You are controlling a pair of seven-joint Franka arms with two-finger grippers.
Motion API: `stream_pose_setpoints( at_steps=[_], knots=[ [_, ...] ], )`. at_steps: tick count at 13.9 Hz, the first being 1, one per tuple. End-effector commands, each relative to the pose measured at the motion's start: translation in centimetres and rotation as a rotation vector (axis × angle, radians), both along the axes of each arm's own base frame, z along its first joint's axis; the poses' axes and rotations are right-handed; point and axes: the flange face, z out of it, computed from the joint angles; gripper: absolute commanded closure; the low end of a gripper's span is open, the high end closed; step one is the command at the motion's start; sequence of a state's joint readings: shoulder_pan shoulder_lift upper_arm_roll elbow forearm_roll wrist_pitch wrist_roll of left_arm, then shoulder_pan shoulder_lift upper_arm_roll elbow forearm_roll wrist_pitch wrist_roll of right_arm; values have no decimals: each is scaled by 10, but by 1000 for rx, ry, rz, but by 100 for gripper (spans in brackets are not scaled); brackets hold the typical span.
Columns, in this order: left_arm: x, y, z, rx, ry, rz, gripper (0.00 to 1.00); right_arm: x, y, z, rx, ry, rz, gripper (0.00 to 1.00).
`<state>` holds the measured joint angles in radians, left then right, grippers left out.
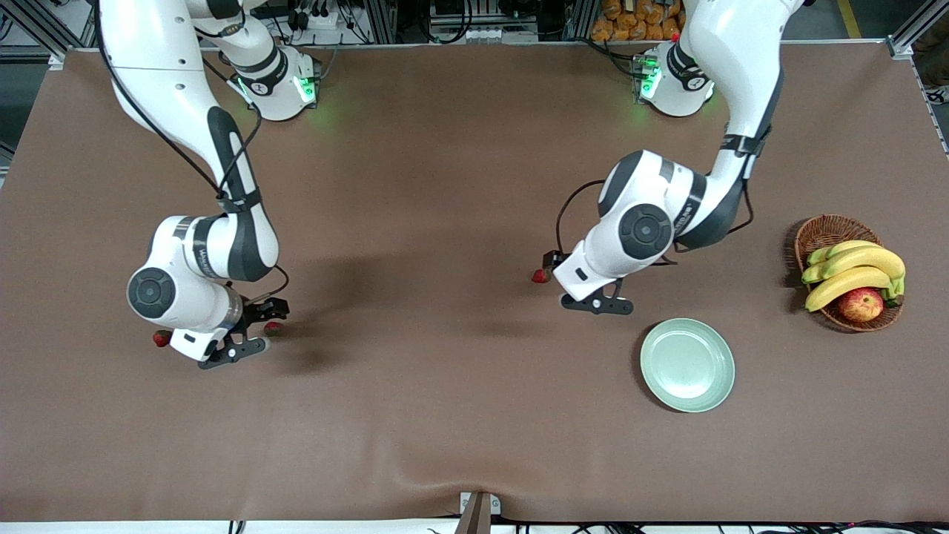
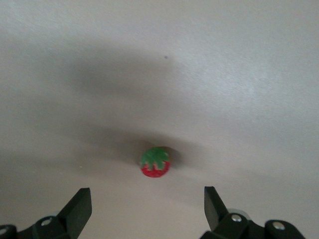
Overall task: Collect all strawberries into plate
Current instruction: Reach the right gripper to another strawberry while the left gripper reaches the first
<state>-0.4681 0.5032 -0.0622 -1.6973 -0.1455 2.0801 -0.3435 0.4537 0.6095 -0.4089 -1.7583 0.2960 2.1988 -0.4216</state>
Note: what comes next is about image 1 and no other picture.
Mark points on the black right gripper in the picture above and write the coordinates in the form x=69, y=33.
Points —
x=259, y=311

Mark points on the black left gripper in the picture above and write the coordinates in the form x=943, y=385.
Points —
x=551, y=260

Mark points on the red strawberry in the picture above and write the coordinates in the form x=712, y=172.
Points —
x=160, y=340
x=540, y=276
x=273, y=329

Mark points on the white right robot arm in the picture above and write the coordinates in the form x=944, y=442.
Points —
x=148, y=44

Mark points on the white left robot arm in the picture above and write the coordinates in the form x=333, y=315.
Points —
x=734, y=44

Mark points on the pale green round plate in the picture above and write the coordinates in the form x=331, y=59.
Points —
x=687, y=365

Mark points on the brown table cloth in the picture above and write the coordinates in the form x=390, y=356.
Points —
x=445, y=408

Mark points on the white socket strip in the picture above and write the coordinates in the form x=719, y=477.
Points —
x=493, y=34

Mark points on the pile of orange bread rolls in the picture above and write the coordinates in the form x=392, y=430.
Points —
x=630, y=22

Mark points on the grey metal table clamp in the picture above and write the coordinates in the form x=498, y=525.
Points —
x=477, y=513

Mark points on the brown wicker basket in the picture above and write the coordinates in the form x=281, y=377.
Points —
x=827, y=231

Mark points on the greenish yellow banana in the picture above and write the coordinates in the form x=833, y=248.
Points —
x=834, y=251

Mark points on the white power strip with plugs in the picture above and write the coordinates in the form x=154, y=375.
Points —
x=326, y=18

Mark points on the red yellow apple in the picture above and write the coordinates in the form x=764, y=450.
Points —
x=860, y=305

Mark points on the aluminium frame post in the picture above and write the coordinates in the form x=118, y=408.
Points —
x=577, y=18
x=382, y=18

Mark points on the aluminium frame profile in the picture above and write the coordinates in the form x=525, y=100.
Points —
x=33, y=26
x=916, y=33

